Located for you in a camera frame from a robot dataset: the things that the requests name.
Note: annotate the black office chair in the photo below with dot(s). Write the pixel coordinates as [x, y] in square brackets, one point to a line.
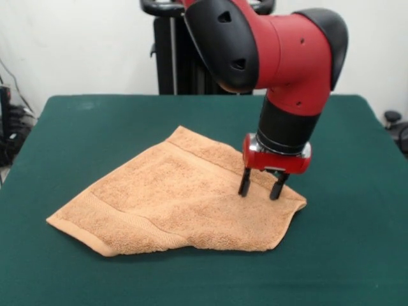
[392, 116]

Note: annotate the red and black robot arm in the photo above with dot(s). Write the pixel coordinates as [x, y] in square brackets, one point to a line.
[274, 70]

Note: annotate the black bag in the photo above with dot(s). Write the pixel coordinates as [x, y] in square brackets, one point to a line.
[9, 150]

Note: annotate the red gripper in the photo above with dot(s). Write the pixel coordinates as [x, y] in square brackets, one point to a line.
[274, 162]

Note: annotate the black box with red mark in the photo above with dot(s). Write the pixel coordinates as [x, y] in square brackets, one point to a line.
[4, 108]

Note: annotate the dark green table cloth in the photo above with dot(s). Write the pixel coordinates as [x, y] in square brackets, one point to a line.
[334, 248]

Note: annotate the peach terry towel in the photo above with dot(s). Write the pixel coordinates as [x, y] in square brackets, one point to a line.
[159, 204]

